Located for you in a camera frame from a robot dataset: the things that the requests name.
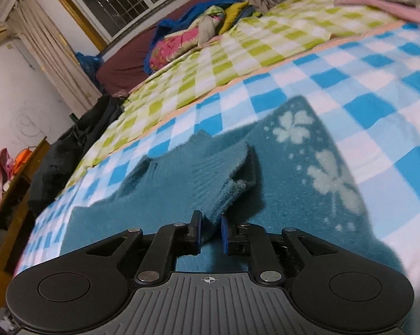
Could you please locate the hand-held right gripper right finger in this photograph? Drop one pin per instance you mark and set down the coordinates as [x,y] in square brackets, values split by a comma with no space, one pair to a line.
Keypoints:
[226,235]

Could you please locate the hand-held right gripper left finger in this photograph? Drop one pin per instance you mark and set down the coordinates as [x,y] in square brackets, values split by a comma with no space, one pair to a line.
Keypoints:
[195,233]

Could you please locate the teal fuzzy sweater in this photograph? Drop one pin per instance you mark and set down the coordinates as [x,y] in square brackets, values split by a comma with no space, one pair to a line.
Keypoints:
[293,195]

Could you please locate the black jacket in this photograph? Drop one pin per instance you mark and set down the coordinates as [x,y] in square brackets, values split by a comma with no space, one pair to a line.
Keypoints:
[74,139]

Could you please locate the maroon headboard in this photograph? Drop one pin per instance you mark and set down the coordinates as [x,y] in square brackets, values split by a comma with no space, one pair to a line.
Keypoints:
[126,62]

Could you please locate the pink floral quilt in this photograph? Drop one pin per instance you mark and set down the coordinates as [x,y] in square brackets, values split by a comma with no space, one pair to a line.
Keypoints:
[171,47]

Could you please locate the wooden cabinet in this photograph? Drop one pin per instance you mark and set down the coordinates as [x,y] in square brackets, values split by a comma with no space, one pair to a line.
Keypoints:
[7,251]

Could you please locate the orange bag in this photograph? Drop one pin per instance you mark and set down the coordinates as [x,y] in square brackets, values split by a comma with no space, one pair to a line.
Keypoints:
[23,156]

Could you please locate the blue plastic bag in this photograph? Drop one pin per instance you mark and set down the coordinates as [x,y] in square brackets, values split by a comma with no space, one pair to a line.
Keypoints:
[88,68]

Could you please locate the green checked bedsheet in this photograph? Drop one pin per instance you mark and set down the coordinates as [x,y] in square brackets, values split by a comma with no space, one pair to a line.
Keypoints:
[265,42]

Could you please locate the blue checked bedsheet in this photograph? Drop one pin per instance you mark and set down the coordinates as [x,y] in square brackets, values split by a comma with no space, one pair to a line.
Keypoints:
[370,76]

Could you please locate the pile of colourful bedding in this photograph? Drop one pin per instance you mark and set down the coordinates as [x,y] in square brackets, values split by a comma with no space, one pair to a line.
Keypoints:
[182,17]

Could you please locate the yellow cloth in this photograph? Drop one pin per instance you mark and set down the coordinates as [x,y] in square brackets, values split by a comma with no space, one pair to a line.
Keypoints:
[236,12]

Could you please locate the barred window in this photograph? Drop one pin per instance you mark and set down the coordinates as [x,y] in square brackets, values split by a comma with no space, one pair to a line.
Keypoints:
[126,0]

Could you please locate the pink blanket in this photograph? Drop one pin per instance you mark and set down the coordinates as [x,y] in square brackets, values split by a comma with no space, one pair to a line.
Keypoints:
[387,7]

